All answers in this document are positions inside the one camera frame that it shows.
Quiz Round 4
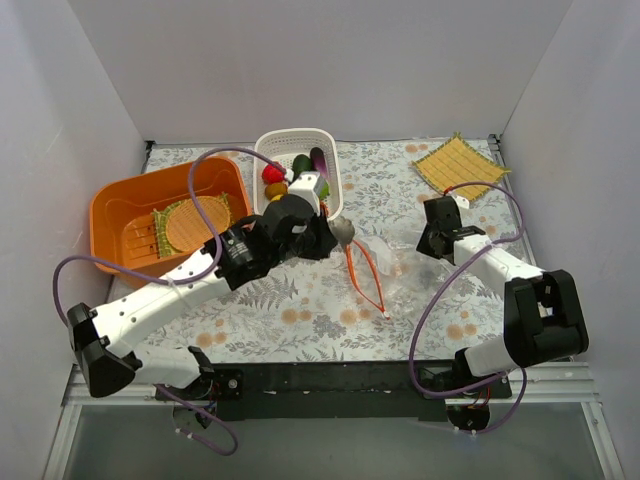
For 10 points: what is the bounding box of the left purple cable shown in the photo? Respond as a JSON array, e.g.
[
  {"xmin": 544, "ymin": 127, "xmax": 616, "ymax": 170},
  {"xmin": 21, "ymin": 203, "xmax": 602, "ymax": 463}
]
[{"xmin": 52, "ymin": 146, "xmax": 296, "ymax": 456}]

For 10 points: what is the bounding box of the green yellow bamboo mat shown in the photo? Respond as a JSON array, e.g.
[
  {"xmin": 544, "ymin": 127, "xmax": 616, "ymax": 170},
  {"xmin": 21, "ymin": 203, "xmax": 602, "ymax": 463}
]
[{"xmin": 152, "ymin": 193, "xmax": 231, "ymax": 258}]

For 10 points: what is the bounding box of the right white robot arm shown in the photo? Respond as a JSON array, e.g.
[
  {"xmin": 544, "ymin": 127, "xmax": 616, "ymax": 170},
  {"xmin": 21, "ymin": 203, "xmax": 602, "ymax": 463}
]
[{"xmin": 409, "ymin": 196, "xmax": 590, "ymax": 398}]

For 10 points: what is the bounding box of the brown fake kiwi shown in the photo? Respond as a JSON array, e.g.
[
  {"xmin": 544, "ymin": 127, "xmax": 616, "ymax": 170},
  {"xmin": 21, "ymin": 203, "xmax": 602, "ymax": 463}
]
[{"xmin": 264, "ymin": 182, "xmax": 288, "ymax": 201}]

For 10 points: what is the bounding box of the white perforated plastic basket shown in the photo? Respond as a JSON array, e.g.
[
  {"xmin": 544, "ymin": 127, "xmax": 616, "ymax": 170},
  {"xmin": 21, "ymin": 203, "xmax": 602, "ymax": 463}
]
[{"xmin": 254, "ymin": 128, "xmax": 343, "ymax": 220}]

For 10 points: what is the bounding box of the round orange woven tray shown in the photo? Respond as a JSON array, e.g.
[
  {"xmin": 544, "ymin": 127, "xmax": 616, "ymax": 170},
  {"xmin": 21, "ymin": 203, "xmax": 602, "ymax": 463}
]
[{"xmin": 165, "ymin": 196, "xmax": 231, "ymax": 252}]

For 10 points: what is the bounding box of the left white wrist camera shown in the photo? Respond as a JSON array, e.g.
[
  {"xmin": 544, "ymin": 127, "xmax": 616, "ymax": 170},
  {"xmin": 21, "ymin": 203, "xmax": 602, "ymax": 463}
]
[{"xmin": 288, "ymin": 171, "xmax": 326, "ymax": 210}]

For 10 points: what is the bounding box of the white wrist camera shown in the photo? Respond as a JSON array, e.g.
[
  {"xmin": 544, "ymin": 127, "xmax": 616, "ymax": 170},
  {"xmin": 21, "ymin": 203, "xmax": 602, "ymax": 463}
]
[
  {"xmin": 445, "ymin": 194, "xmax": 470, "ymax": 210},
  {"xmin": 288, "ymin": 171, "xmax": 326, "ymax": 210}
]

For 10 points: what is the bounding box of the yellow woven mat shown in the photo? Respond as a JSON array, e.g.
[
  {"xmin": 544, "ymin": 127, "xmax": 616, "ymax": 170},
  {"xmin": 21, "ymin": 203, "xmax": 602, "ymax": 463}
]
[{"xmin": 411, "ymin": 132, "xmax": 510, "ymax": 203}]

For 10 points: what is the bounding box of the dark green fake avocado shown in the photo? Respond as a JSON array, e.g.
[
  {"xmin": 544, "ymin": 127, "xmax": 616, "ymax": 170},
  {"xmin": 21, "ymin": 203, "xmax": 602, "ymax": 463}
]
[{"xmin": 292, "ymin": 154, "xmax": 313, "ymax": 177}]

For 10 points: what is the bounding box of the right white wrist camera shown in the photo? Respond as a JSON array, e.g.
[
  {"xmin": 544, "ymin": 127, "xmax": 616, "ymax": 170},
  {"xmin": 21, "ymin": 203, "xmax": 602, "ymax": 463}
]
[{"xmin": 445, "ymin": 194, "xmax": 470, "ymax": 210}]

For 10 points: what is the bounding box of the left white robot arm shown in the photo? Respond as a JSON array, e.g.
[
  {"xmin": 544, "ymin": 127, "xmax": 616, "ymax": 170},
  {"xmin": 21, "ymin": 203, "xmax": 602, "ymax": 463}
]
[{"xmin": 67, "ymin": 195, "xmax": 338, "ymax": 400}]

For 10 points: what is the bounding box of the aluminium frame rail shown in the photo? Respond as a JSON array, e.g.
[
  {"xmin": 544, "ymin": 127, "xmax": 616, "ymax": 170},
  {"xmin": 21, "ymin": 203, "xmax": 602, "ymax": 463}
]
[{"xmin": 65, "ymin": 362, "xmax": 599, "ymax": 404}]

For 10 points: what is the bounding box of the orange plastic tub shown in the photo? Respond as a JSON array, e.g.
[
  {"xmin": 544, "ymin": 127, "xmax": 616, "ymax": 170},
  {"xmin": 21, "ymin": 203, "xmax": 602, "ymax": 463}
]
[{"xmin": 90, "ymin": 156, "xmax": 251, "ymax": 277}]

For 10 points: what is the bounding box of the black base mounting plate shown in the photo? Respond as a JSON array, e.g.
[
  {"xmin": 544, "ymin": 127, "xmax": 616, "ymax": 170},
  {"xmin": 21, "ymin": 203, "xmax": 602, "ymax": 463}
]
[{"xmin": 154, "ymin": 360, "xmax": 514, "ymax": 421}]

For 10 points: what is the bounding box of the clear zip top bag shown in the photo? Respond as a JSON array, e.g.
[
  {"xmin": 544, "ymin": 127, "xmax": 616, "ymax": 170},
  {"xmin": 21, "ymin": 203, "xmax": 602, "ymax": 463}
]
[{"xmin": 344, "ymin": 236, "xmax": 453, "ymax": 320}]

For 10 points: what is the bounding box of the red fake tomato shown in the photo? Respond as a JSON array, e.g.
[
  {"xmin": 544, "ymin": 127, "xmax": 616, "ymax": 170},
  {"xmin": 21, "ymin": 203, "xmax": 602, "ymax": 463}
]
[{"xmin": 261, "ymin": 165, "xmax": 286, "ymax": 185}]

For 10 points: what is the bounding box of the purple fake eggplant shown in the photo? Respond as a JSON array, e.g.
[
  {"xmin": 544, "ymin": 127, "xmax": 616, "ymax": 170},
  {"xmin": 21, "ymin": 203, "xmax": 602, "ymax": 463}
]
[{"xmin": 310, "ymin": 147, "xmax": 329, "ymax": 179}]

